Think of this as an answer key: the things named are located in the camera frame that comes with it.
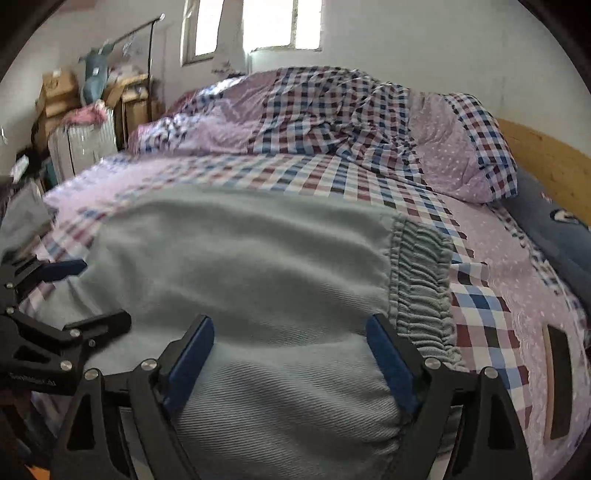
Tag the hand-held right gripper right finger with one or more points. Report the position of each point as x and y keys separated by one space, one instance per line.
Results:
x=390 y=364

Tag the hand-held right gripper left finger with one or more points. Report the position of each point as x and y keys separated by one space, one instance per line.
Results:
x=189 y=364

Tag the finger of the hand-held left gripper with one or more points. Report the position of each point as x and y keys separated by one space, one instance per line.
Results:
x=67 y=269
x=111 y=323

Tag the light grey-green sweatshirt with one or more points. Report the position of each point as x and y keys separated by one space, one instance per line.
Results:
x=258 y=263

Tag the grey cloth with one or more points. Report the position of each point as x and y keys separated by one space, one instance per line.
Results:
x=25 y=212

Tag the silver wrapped suitcase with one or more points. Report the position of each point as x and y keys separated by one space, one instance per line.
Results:
x=85 y=143

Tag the pink plaid bed sheet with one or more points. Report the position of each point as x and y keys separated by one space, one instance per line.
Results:
x=489 y=277

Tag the pink cloth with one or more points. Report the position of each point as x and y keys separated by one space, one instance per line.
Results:
x=87 y=114

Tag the plain cardboard box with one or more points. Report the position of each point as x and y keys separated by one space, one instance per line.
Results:
x=53 y=108

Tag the black flat device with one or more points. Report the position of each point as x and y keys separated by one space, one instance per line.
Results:
x=561 y=383

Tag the cardboard box with round print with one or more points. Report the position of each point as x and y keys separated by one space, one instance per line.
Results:
x=60 y=85

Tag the open cardboard box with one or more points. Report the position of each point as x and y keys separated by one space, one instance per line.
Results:
x=124 y=90

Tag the blue plush toy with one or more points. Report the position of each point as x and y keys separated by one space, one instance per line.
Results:
x=97 y=76

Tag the dark blue pillow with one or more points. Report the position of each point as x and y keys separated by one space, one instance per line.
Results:
x=554 y=235

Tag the pink plaid quilt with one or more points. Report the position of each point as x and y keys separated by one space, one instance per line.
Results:
x=323 y=115

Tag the wooden headboard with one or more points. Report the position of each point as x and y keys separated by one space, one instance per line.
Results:
x=549 y=157

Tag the window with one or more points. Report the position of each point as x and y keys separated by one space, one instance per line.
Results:
x=263 y=27

